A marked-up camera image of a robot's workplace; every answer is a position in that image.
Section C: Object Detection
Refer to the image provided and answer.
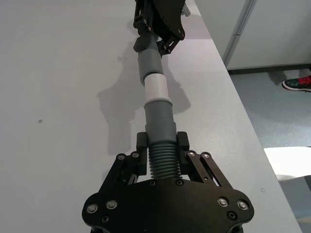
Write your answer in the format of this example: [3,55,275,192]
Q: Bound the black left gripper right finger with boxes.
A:
[176,132,232,189]

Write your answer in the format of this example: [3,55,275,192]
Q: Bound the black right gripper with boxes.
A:
[132,0,187,56]

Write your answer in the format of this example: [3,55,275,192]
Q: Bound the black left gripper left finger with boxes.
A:
[103,132,149,188]

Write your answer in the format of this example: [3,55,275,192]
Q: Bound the grey corrugated hose with cuff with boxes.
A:
[137,33,163,86]

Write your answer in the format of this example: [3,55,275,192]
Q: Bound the dark grey corrugated hose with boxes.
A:
[144,96,182,181]

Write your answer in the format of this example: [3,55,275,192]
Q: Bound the white plastic hose coupling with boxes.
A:
[143,73,169,102]

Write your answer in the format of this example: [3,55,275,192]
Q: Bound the white rounded furniture piece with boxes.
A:
[263,146,311,182]

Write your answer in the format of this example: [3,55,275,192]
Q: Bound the white cabinet panel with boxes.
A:
[227,0,311,71]

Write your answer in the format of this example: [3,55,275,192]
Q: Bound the person's shoe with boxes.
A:
[281,75,311,93]

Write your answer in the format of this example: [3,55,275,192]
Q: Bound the grey metal post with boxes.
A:
[222,0,258,64]

